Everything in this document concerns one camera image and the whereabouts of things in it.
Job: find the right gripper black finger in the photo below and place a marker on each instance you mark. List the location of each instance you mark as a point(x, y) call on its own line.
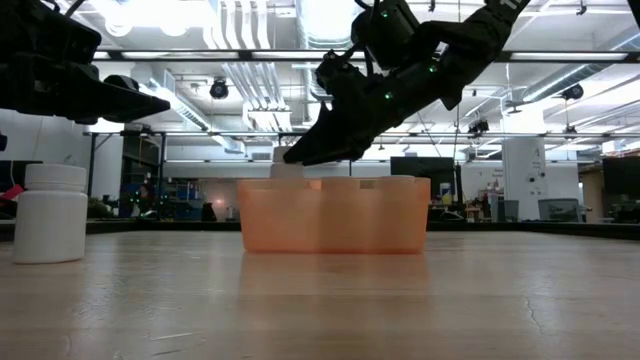
point(312, 140)
point(345, 150)

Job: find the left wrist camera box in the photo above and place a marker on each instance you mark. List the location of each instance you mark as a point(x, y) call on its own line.
point(42, 30)

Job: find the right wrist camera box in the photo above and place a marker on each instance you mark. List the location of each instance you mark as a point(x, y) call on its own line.
point(387, 32)

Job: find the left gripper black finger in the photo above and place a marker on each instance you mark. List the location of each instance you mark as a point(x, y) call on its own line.
point(132, 105)
point(120, 81)

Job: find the orange translucent plastic basket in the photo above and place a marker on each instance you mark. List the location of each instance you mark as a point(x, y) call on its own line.
point(335, 220)

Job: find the red object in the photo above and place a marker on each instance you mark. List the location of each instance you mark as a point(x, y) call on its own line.
point(10, 194)

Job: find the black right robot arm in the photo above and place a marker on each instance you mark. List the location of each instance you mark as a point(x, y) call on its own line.
point(475, 35)

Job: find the black hanging ceiling lamp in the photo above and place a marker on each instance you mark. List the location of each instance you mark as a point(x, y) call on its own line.
point(572, 91)
point(218, 89)

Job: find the black monitor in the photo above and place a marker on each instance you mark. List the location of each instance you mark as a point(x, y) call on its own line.
point(621, 175)
point(442, 170)

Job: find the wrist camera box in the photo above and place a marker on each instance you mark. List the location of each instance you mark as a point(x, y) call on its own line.
point(387, 32)
point(42, 30)

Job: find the white ceiling pipes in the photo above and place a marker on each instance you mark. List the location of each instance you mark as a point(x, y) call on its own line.
point(250, 75)

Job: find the grey bin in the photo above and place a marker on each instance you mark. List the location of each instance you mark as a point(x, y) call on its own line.
point(559, 210)

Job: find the white pill bottle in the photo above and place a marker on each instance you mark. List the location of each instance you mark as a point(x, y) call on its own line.
point(50, 225)
point(285, 171)

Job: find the silver ventilation duct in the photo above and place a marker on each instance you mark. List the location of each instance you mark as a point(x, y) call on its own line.
point(325, 25)

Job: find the black overhead crossbeam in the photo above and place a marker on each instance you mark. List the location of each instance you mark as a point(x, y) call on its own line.
point(225, 55)

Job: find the blue storage shelf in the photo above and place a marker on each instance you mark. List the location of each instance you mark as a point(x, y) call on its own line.
point(187, 200)

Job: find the white pillar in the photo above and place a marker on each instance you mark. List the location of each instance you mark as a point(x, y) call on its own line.
point(524, 175)

